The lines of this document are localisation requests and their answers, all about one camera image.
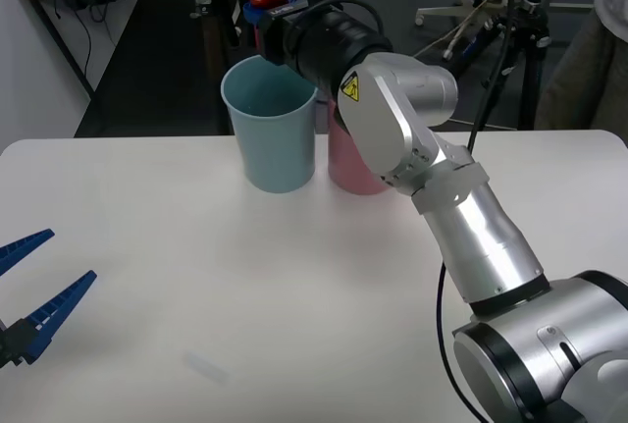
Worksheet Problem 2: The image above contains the pink plastic bin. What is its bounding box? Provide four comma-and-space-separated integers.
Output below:
326, 97, 390, 197

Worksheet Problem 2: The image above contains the pale desk with wooden edge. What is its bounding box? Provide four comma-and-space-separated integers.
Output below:
14, 0, 149, 96

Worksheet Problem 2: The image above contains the black tripod with blue straps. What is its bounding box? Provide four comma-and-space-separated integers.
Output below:
414, 0, 558, 132

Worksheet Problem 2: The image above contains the person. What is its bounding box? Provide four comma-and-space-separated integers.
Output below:
533, 0, 628, 132

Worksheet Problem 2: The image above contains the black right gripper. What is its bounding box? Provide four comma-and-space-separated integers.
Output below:
243, 0, 301, 67

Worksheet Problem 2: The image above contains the pale blue plastic bin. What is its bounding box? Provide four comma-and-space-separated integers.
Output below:
220, 54, 319, 194

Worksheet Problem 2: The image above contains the black tripod with silver knobs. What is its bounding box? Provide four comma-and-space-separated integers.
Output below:
189, 0, 261, 57

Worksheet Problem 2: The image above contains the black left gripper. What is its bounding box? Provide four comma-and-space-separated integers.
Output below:
0, 229, 98, 370

